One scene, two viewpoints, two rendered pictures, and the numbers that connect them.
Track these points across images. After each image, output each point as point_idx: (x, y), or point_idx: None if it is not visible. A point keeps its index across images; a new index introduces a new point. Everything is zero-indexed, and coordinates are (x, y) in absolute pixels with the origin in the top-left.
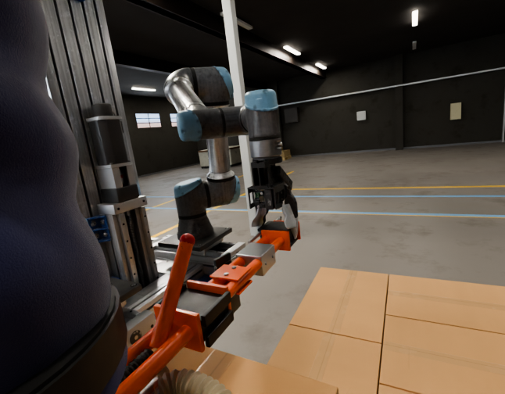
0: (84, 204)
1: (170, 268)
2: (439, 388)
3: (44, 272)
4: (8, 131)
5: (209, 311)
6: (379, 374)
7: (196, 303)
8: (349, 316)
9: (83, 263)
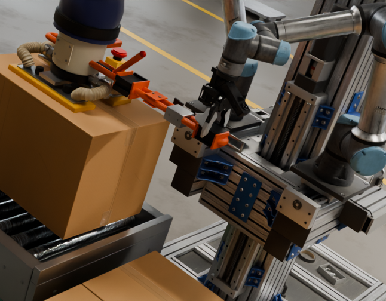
0: (292, 71)
1: (295, 175)
2: None
3: (76, 3)
4: None
5: (118, 76)
6: None
7: (130, 79)
8: None
9: (84, 9)
